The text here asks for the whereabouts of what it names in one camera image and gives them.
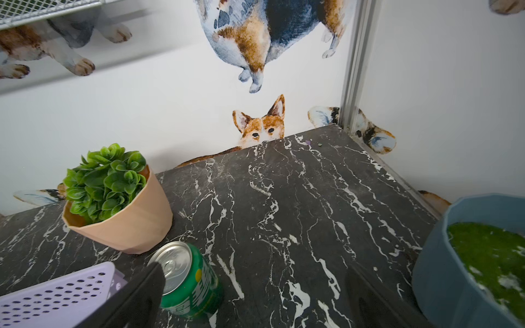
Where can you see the purple plastic basket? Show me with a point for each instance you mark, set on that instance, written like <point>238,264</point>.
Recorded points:
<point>62,302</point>

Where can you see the white wire wall basket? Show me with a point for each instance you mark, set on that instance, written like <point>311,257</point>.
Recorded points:
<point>16,13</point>

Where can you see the green plant in pink pot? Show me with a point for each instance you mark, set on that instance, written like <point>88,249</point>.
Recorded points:
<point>115,199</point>

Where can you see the green soda can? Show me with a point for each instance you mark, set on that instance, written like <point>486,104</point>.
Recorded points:
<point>192,289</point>

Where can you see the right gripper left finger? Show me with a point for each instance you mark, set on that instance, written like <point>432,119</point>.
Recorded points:
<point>136,305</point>

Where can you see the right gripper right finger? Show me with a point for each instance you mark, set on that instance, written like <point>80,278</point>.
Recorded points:
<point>374,305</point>

